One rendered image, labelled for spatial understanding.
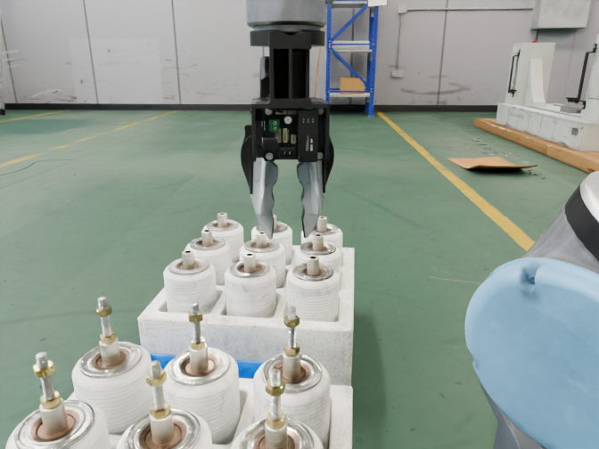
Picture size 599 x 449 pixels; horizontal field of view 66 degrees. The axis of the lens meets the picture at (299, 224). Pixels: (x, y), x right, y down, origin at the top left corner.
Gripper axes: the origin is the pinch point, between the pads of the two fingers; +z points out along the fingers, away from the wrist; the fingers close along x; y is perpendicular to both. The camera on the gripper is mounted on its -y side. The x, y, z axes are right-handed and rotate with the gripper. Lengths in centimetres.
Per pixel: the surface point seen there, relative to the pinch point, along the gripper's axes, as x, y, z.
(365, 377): 17, -30, 44
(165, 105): -144, -641, 40
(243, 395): -6.2, -5.1, 27.4
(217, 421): -9.0, 3.1, 24.3
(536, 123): 210, -307, 27
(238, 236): -9, -53, 21
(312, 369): 2.9, 1.0, 18.9
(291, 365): 0.2, 2.2, 17.3
